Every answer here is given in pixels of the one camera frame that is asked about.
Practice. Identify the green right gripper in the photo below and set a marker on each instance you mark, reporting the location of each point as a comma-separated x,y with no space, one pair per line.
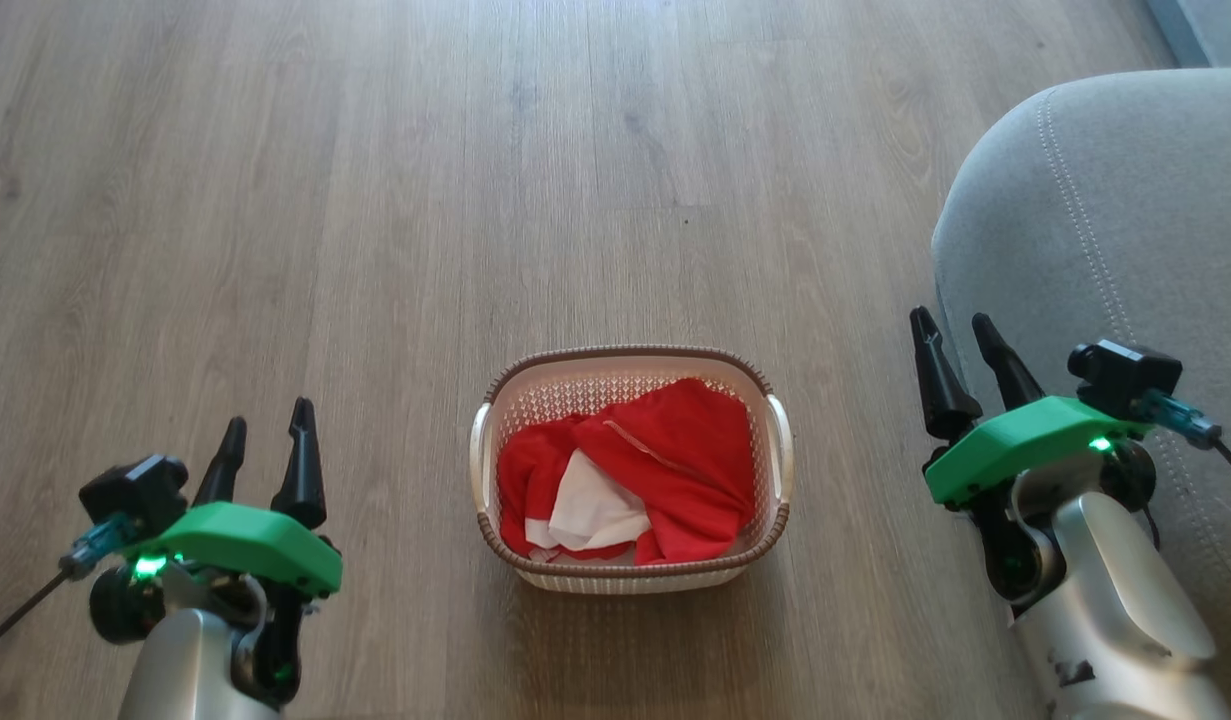
1025,440

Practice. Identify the white plastic laundry basket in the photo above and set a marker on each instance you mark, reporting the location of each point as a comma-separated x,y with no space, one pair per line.
630,372

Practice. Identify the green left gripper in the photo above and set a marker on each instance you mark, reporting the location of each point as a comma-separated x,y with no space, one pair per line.
245,540

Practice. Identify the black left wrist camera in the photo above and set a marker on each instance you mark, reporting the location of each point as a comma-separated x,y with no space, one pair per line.
135,492

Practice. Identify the white and red garment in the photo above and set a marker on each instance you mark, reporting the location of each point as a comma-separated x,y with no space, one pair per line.
595,512

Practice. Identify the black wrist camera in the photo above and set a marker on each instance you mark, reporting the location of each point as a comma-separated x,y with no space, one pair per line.
1125,375
135,492

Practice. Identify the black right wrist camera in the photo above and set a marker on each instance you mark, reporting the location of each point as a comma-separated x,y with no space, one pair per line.
1125,375

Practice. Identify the grey rounded sofa seat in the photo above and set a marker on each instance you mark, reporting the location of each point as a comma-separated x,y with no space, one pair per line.
1125,230

